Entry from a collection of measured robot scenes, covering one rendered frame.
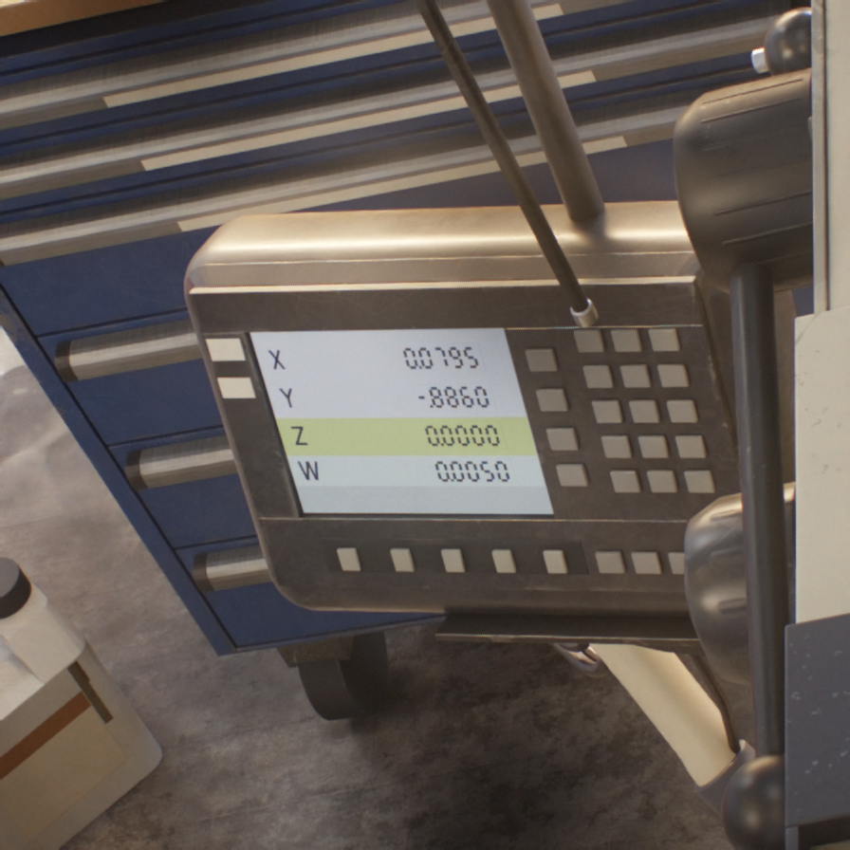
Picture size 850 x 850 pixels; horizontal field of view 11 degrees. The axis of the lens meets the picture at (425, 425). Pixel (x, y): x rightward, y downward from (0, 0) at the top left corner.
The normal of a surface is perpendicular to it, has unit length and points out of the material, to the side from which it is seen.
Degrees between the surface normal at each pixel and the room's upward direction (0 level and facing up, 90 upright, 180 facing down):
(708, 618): 56
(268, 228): 20
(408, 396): 71
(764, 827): 51
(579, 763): 0
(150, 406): 90
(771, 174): 41
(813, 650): 0
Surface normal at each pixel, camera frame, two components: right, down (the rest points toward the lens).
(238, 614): -0.11, 0.76
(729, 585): -0.32, -0.07
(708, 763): -0.15, 0.22
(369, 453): -0.40, 0.52
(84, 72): -0.36, -0.64
